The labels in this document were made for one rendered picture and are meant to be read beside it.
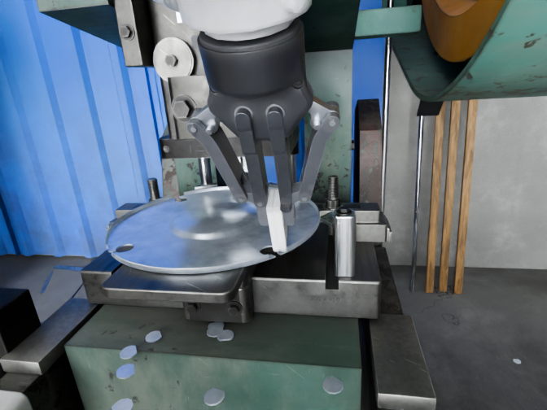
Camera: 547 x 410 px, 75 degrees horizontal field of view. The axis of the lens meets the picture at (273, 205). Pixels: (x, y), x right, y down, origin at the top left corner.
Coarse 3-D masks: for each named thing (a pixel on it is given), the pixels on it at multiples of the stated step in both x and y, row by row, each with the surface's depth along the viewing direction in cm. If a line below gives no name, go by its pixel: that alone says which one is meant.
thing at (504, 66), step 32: (384, 0) 100; (512, 0) 26; (544, 0) 26; (384, 32) 59; (416, 32) 58; (512, 32) 29; (544, 32) 29; (416, 64) 69; (448, 64) 67; (480, 64) 33; (512, 64) 33; (544, 64) 33; (448, 96) 43; (480, 96) 43; (512, 96) 44
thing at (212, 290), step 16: (128, 272) 39; (144, 272) 38; (224, 272) 37; (240, 272) 37; (112, 288) 36; (128, 288) 36; (144, 288) 35; (160, 288) 35; (176, 288) 35; (192, 288) 35; (208, 288) 35; (224, 288) 34; (240, 288) 48; (192, 304) 49; (208, 304) 49; (224, 304) 49; (240, 304) 48; (208, 320) 50; (224, 320) 50; (240, 320) 49
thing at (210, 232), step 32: (192, 192) 63; (224, 192) 63; (128, 224) 51; (160, 224) 50; (192, 224) 48; (224, 224) 48; (256, 224) 48; (128, 256) 42; (160, 256) 41; (192, 256) 41; (224, 256) 40; (256, 256) 40
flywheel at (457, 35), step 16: (432, 0) 62; (448, 0) 58; (464, 0) 55; (480, 0) 41; (496, 0) 37; (432, 16) 62; (448, 16) 54; (464, 16) 47; (480, 16) 41; (496, 16) 37; (432, 32) 62; (448, 32) 54; (464, 32) 47; (480, 32) 41; (448, 48) 54; (464, 48) 47
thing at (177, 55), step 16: (160, 16) 46; (176, 16) 46; (160, 32) 47; (176, 32) 47; (192, 32) 46; (160, 48) 47; (176, 48) 46; (192, 48) 47; (160, 64) 47; (176, 64) 47; (192, 64) 47; (160, 80) 49; (176, 80) 46; (192, 80) 46; (176, 96) 47; (192, 96) 46; (176, 112) 46; (192, 112) 47; (176, 128) 48; (224, 128) 47
